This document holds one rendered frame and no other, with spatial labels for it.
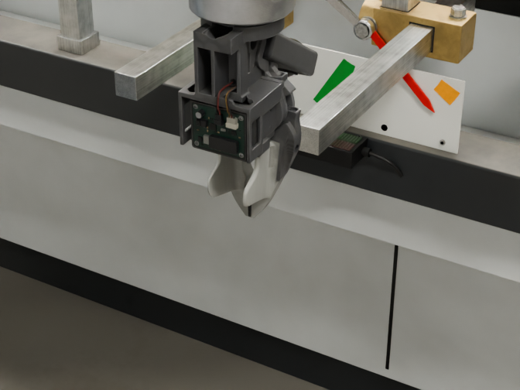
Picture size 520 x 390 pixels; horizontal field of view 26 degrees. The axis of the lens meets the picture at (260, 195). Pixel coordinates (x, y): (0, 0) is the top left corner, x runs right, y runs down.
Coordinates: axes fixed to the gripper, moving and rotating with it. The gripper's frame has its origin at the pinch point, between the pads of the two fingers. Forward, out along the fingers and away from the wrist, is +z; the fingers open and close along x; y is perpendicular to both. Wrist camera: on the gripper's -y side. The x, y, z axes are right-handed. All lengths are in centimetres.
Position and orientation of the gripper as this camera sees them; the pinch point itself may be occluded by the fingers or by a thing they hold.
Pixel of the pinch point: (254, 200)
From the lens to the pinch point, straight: 107.1
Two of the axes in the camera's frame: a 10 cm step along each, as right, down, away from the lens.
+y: -4.8, 4.6, -7.5
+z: 0.0, 8.5, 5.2
